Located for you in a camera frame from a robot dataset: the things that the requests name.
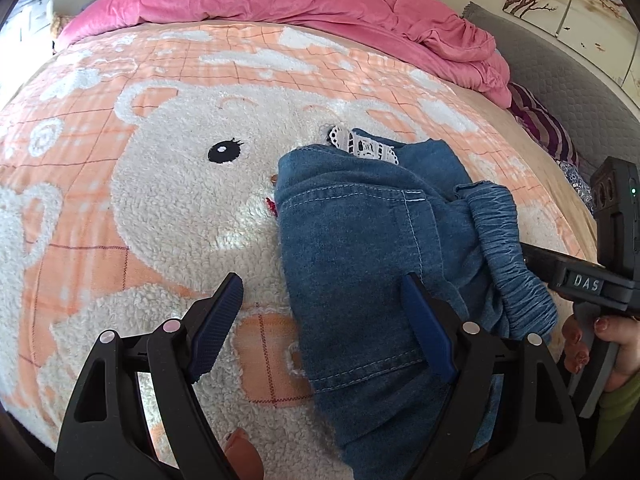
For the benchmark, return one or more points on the pink duvet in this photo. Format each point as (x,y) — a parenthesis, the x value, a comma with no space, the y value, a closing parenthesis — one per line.
(300,0)

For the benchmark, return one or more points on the orange bear print blanket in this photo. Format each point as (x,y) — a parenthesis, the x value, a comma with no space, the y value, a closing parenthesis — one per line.
(150,210)

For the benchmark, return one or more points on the person's right hand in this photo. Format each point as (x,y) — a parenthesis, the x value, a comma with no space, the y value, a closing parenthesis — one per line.
(627,350)

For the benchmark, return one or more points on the blue denim pants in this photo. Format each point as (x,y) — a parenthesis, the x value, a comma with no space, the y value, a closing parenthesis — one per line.
(350,240)

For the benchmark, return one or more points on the grey padded headboard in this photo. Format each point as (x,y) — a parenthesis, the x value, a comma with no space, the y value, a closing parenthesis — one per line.
(560,70)

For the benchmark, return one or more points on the blue floral pillow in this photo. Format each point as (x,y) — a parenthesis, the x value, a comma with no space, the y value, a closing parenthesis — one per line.
(575,182)

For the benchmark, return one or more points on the beige bed sheet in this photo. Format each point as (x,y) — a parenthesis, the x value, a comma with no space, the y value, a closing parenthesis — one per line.
(530,170)

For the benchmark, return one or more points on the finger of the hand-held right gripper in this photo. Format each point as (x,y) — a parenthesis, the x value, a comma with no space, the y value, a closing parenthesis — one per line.
(542,260)

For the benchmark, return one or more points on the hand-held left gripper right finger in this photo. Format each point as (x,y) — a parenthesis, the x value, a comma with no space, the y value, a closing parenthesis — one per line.
(425,325)

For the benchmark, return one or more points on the person's right forearm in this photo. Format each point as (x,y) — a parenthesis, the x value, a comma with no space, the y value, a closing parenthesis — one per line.
(622,420)

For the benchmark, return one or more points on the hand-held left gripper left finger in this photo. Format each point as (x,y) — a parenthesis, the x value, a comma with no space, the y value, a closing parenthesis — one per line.
(217,322)

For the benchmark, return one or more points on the cluttered white desk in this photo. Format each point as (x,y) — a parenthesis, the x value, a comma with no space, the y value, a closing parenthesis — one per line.
(30,20)

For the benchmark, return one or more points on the purple striped pillow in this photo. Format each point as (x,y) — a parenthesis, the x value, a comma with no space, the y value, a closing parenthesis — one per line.
(542,120)

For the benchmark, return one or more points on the tree wall painting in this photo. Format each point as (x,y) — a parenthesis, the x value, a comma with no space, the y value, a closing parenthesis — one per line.
(580,0)

